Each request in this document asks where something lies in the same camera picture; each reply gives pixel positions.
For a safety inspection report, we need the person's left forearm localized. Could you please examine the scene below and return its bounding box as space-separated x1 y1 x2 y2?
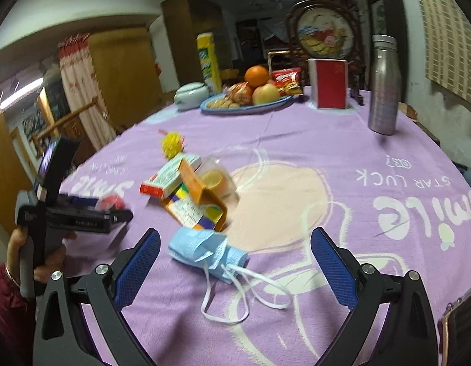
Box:
0 263 40 366

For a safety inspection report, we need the person's left hand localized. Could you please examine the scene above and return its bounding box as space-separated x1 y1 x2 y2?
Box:
6 229 78 286

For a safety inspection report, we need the white ceramic jar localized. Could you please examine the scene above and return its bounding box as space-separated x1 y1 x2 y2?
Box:
173 82 209 106

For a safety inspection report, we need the curved wooden armchair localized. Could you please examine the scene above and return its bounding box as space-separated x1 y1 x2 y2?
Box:
31 101 118 153

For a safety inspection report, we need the blue fruit plate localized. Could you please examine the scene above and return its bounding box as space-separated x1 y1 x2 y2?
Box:
200 92 297 116

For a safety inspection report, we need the wooden chair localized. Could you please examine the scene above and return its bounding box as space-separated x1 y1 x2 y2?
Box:
268 49 297 69

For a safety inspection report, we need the blue face mask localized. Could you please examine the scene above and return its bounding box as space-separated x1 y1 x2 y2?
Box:
167 229 293 325

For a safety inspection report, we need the pile of walnuts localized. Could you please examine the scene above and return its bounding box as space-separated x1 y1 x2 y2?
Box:
207 97 241 110

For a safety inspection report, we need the clear wrapped pastry packet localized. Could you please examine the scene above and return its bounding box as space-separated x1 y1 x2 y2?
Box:
225 82 255 105

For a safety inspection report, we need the wooden side table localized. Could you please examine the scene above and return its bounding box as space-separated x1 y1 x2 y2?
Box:
397 101 442 145

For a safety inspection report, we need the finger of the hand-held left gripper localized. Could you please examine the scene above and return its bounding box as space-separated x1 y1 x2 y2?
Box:
60 194 102 208
106 208 134 226

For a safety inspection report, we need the red and white box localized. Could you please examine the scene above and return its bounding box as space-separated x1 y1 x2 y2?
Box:
308 58 349 110

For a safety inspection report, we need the yellow green carton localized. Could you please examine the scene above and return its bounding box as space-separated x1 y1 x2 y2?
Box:
196 32 223 94

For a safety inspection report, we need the purple printed blanket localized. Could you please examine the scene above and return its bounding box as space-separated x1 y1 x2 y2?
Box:
58 86 471 366

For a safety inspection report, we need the white and red carton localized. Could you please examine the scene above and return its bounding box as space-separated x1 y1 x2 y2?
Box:
140 155 203 199

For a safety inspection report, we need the wooden door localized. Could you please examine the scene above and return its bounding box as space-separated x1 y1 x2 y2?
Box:
0 70 34 237

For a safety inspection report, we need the fluorescent tube light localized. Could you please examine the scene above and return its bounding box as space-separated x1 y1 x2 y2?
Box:
0 88 41 113

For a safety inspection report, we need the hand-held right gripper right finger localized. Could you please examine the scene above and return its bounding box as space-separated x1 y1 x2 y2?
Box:
311 227 440 366

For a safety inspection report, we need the red floral curtain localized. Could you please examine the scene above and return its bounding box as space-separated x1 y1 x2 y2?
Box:
58 34 118 149

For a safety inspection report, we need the orange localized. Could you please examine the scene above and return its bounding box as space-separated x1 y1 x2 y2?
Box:
244 66 269 88

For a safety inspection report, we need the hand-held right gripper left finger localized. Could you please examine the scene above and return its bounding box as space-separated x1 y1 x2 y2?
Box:
33 228 161 366

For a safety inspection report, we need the steel water bottle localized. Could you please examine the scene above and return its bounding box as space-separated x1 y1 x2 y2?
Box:
368 34 401 135

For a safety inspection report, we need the wooden wardrobe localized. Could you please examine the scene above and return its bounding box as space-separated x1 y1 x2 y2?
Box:
161 0 224 94

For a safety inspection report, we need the clear plastic food container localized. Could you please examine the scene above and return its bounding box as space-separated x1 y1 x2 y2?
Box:
199 156 240 208

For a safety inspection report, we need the black smartphone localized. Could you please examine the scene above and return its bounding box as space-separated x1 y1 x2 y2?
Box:
439 293 471 366

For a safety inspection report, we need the yellow apple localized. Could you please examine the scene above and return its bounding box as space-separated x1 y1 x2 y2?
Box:
252 83 281 105

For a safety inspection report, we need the orange cardboard box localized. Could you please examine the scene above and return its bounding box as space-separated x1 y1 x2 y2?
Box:
159 158 228 233

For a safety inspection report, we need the red snack packet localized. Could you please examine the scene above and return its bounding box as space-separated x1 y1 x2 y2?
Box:
271 67 302 97

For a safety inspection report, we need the yellow frilly ball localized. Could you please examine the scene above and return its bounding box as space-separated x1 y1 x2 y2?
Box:
161 131 186 159

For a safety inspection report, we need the round embroidered table screen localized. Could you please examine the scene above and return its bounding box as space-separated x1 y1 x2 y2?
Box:
287 0 367 105

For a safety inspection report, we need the checked curtain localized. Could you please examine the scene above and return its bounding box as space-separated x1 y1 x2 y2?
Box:
409 0 471 109

